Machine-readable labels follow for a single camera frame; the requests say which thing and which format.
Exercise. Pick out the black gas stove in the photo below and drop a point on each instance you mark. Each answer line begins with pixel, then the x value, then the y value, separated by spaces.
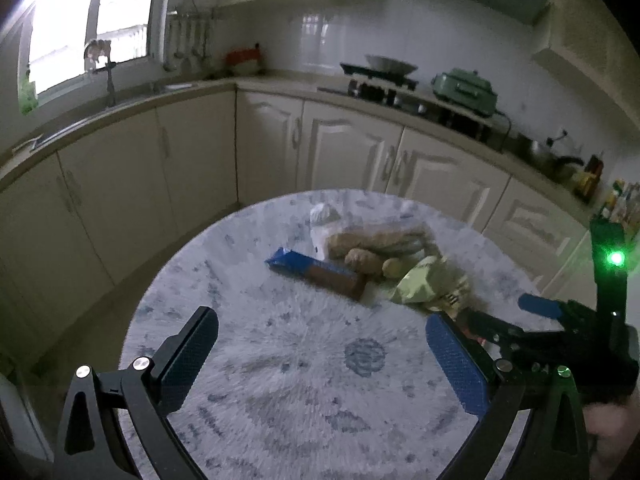
pixel 398 91

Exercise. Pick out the round marble table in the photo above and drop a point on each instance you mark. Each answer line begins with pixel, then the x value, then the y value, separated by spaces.
pixel 303 383

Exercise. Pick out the wok on stove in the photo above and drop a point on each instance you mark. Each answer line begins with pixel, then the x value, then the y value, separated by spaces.
pixel 390 65

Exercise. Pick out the hanging utensil rack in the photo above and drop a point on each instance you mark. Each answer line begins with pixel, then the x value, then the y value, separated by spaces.
pixel 188 31

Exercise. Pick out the blue cookie package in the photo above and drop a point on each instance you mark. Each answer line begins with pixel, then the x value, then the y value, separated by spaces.
pixel 339 279

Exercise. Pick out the black pan with kettle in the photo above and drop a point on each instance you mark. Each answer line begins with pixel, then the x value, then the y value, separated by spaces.
pixel 557 168

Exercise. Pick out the condiment bottles group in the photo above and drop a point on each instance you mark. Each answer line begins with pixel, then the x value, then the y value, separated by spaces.
pixel 621 206

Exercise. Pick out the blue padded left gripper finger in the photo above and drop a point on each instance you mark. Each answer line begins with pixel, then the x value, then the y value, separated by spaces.
pixel 553 441

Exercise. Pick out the crumpled white tissue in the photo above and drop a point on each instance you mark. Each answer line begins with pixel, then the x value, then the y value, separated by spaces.
pixel 324 221

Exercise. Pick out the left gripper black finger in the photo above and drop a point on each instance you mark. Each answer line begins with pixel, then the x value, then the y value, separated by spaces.
pixel 484 326

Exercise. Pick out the red and white plush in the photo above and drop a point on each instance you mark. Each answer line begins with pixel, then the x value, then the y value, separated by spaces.
pixel 244 62

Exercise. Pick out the window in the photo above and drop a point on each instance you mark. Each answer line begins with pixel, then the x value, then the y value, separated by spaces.
pixel 62 40

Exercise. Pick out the green electric grill pot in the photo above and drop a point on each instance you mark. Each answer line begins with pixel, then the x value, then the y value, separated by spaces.
pixel 466 89

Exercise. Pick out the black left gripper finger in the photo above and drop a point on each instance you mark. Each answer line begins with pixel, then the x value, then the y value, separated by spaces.
pixel 91 443

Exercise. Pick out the upper wall cabinet right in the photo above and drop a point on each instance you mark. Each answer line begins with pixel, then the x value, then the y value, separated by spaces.
pixel 582 46

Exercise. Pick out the kitchen faucet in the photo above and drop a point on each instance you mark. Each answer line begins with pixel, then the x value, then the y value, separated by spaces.
pixel 102 70

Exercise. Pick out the bagged bread loaf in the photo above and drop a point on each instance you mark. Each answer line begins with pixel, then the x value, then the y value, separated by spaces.
pixel 385 241

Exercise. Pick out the green chip bag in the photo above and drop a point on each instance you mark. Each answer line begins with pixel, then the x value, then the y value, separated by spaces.
pixel 435 284

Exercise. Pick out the cream lower cabinets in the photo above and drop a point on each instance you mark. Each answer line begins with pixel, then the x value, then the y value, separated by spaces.
pixel 91 206

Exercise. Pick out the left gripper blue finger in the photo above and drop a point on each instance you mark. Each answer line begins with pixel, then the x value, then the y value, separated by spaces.
pixel 540 306

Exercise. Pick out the dark sauce bottle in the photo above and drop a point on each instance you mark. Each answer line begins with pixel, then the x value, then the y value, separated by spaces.
pixel 589 180

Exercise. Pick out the person's hand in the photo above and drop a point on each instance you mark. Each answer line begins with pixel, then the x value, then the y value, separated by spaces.
pixel 612 429

